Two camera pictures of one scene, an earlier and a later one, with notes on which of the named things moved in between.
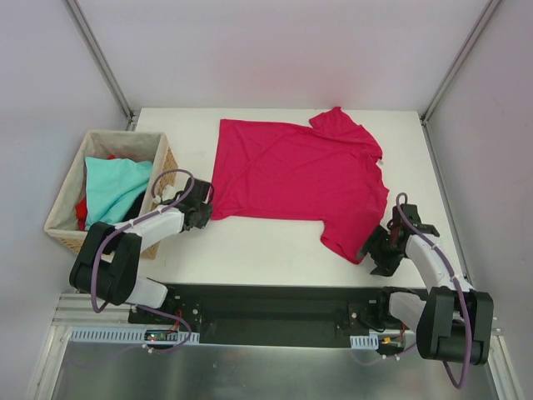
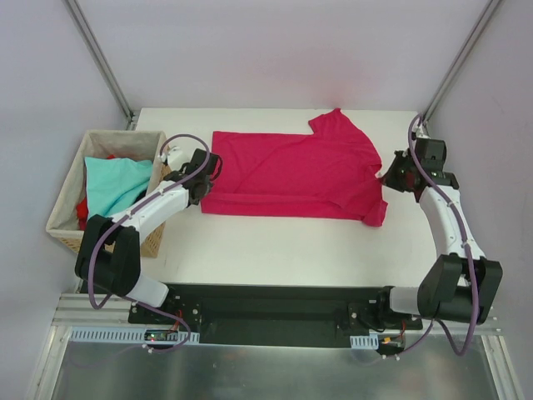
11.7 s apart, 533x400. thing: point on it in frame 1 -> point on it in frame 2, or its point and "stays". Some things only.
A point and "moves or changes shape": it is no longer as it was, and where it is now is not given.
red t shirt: x=81 y=207 stays
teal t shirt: x=112 y=186 stays
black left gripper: x=203 y=212 -> x=211 y=167
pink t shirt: x=327 y=171 moves or changes shape
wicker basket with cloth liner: x=62 y=223 stays
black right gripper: x=381 y=252 -> x=394 y=172
